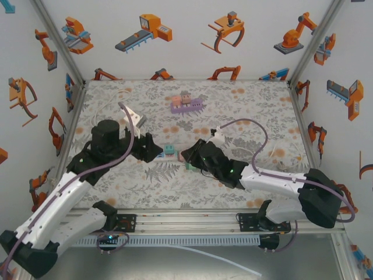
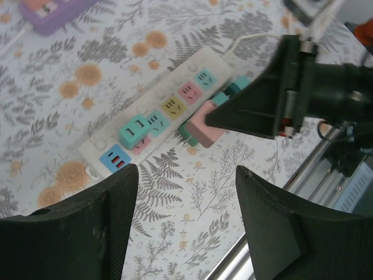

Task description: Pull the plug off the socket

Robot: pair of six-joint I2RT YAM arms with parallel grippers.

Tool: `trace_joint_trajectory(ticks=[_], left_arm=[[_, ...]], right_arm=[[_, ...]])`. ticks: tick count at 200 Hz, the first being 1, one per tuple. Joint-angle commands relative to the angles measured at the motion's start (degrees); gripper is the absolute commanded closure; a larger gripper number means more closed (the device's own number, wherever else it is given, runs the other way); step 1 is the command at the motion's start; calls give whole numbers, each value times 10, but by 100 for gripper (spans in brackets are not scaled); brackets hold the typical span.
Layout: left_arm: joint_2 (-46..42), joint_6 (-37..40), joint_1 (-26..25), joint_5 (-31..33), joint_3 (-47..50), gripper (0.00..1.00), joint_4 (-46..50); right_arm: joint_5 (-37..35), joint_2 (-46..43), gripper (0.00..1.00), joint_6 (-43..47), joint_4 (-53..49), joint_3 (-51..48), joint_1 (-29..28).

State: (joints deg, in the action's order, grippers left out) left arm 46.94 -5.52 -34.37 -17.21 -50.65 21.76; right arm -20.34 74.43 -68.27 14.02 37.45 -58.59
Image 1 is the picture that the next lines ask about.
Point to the green charger plug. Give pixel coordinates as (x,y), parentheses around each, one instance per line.
(190,167)

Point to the pink charger plug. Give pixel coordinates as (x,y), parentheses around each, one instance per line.
(180,157)

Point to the teal charger plug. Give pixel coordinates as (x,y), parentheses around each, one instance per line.
(169,150)

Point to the salmon charger plug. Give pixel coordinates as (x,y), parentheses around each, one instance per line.
(176,101)

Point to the brown charger plug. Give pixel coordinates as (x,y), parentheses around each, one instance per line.
(185,98)

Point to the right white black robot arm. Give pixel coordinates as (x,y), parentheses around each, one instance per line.
(320,201)

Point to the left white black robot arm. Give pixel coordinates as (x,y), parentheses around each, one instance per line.
(81,230)

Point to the floral patterned tablecloth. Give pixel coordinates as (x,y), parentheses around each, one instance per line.
(175,189)

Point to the purple power strip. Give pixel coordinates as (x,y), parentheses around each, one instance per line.
(192,105)

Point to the black controller box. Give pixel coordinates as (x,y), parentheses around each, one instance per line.
(269,242)
(106,239)

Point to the white plastic tube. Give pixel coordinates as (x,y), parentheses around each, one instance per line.
(233,264)

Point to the aluminium side rail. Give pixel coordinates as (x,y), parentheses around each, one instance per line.
(75,116)
(300,116)

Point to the aluminium front rail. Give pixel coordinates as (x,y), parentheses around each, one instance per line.
(186,224)

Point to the aluminium corner post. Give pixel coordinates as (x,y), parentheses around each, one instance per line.
(61,43)
(315,43)

